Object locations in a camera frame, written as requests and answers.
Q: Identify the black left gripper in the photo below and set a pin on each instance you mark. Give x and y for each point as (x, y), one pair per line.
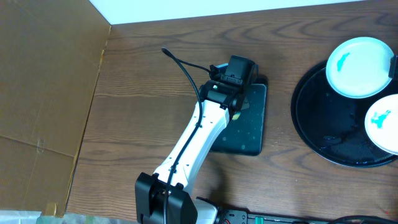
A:
(261, 82)

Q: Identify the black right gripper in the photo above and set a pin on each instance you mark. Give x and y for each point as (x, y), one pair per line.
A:
(393, 66)

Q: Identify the green yellow sponge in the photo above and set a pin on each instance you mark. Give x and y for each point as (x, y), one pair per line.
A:
(236, 116)

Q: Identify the white plate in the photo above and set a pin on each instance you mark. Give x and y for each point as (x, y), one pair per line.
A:
(359, 67)
(381, 123)

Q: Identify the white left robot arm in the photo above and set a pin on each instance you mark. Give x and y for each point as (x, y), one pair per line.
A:
(165, 196)

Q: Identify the black rectangular tray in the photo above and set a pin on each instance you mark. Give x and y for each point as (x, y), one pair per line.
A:
(244, 135)

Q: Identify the round black tray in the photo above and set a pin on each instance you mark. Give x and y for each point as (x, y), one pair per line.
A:
(332, 125)

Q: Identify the brown cardboard panel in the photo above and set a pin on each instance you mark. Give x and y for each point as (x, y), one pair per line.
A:
(51, 53)

